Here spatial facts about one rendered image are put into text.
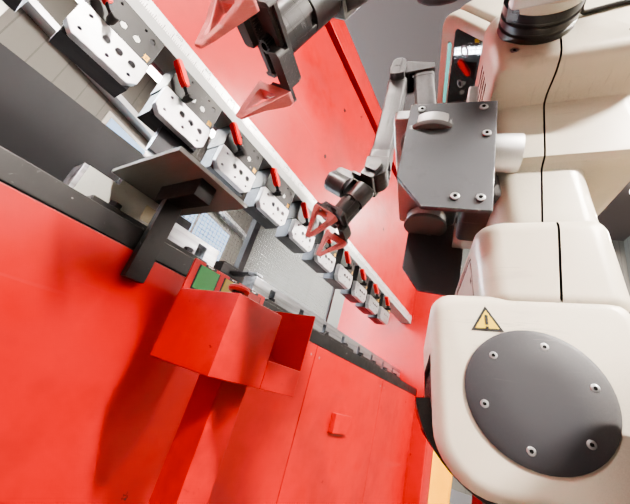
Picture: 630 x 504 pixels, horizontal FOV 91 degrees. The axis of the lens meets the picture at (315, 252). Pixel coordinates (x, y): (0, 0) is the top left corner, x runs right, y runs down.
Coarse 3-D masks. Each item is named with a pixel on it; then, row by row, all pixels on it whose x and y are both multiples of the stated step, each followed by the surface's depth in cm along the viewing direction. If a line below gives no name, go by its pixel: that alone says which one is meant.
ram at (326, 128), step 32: (128, 0) 70; (160, 0) 76; (192, 0) 83; (160, 32) 76; (192, 32) 83; (320, 32) 136; (160, 64) 83; (192, 64) 83; (224, 64) 92; (256, 64) 103; (320, 64) 136; (320, 96) 136; (352, 96) 161; (288, 128) 117; (320, 128) 136; (352, 128) 161; (288, 160) 117; (320, 160) 136; (352, 160) 161; (320, 192) 136; (384, 192) 198; (320, 224) 138; (352, 224) 161; (384, 224) 198; (352, 256) 161; (384, 256) 198
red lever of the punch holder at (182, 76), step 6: (180, 60) 76; (174, 66) 77; (180, 66) 76; (180, 72) 76; (180, 78) 77; (186, 78) 77; (180, 84) 78; (186, 84) 77; (186, 90) 78; (186, 96) 78; (192, 96) 78; (186, 102) 80
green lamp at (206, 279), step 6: (204, 270) 58; (210, 270) 59; (198, 276) 57; (204, 276) 58; (210, 276) 59; (216, 276) 60; (198, 282) 57; (204, 282) 58; (210, 282) 59; (216, 282) 60; (198, 288) 57; (204, 288) 58; (210, 288) 59
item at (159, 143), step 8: (160, 128) 79; (160, 136) 79; (168, 136) 81; (152, 144) 77; (160, 144) 79; (168, 144) 81; (176, 144) 83; (144, 152) 76; (152, 152) 78; (160, 152) 79
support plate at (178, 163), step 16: (144, 160) 61; (160, 160) 59; (176, 160) 57; (192, 160) 56; (128, 176) 69; (144, 176) 66; (160, 176) 65; (176, 176) 63; (192, 176) 61; (208, 176) 59; (144, 192) 74; (224, 192) 63; (192, 208) 75; (208, 208) 72; (224, 208) 70; (240, 208) 68
